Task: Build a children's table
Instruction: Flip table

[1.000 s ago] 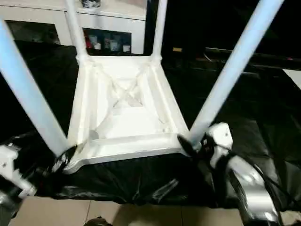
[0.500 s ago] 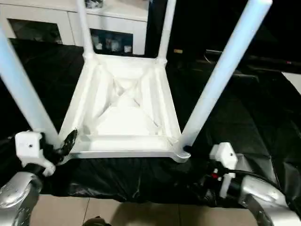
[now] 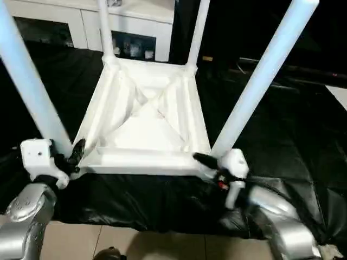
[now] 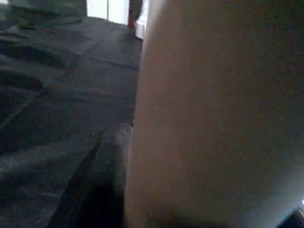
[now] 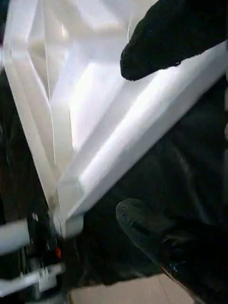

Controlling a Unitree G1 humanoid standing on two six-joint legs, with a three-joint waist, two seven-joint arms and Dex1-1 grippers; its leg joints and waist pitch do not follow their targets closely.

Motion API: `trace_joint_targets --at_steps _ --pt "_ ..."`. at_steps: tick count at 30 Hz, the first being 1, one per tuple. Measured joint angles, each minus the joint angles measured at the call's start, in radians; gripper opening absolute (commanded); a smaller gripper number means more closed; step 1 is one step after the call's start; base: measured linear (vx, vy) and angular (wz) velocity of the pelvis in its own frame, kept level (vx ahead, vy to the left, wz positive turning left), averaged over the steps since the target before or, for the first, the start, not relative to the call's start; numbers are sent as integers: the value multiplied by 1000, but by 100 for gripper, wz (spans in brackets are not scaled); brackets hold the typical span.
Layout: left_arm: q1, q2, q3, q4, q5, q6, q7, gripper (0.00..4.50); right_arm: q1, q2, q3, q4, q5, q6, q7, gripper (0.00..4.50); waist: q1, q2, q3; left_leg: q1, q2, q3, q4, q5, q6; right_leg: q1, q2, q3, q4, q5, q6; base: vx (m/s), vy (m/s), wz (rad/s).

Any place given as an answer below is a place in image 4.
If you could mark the white plastic table leg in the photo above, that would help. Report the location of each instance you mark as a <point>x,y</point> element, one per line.
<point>213,118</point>

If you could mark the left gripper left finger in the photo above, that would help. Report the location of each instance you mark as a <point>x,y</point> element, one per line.
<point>99,190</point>

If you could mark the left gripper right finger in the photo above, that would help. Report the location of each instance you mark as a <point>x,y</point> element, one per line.
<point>297,222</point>

